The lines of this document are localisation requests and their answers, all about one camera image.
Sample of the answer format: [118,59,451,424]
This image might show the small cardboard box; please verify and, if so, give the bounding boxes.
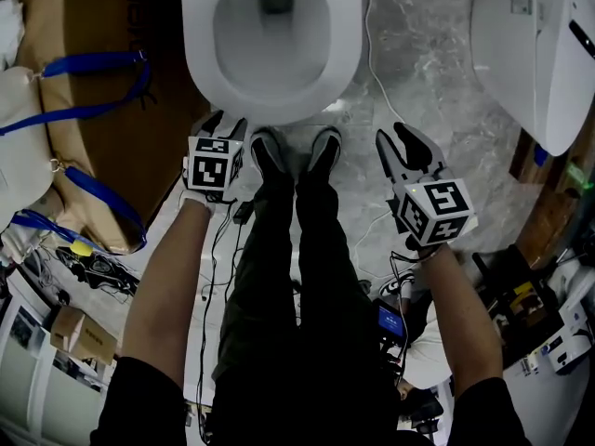
[49,305,118,367]

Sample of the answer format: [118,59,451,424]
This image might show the blue shoulder strap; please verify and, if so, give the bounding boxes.
[0,50,153,253]

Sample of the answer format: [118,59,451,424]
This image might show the device with blue screen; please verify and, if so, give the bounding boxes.
[373,297,409,344]

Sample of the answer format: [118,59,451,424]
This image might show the person's black trousers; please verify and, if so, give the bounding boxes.
[210,169,402,446]

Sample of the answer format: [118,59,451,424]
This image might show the person's black shirt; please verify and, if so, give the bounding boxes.
[89,354,534,446]

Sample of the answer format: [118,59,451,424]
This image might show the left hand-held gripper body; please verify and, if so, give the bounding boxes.
[179,129,246,204]

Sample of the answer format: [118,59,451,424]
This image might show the wooden platform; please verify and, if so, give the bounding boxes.
[508,127,595,269]

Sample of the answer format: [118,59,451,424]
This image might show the white plastic bag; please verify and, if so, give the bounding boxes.
[0,0,25,72]

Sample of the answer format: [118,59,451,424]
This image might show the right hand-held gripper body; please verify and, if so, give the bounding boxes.
[388,162,480,252]

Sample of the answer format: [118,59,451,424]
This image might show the person's right forearm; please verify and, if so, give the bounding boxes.
[416,242,507,401]

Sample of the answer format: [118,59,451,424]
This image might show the white carton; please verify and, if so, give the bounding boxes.
[524,295,594,375]

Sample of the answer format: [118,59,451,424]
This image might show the white smart toilet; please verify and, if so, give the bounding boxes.
[470,0,595,158]

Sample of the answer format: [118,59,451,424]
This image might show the white handbag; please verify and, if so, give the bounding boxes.
[0,65,60,234]

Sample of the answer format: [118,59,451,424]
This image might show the white power cable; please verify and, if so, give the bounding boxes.
[353,0,406,262]

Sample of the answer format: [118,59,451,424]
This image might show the green packet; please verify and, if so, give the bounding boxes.
[563,162,588,186]

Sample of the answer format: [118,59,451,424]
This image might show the black cable with adapter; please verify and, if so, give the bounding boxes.
[195,196,256,443]

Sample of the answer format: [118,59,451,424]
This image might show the person's right shoe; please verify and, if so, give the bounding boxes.
[306,125,344,176]

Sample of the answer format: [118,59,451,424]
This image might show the black and yellow stand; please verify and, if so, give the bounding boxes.
[472,243,562,348]

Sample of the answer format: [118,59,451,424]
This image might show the large cardboard box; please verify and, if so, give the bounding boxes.
[16,0,213,256]

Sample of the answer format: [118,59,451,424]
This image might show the black cable bundle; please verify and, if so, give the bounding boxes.
[54,245,141,304]

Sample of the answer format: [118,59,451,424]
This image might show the person's left forearm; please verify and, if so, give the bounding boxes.
[119,191,218,392]

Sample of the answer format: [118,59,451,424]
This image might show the person's left shoe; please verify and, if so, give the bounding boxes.
[249,126,290,183]

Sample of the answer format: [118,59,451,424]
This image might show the person's shoe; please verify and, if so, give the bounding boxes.
[249,126,290,183]
[306,125,344,176]

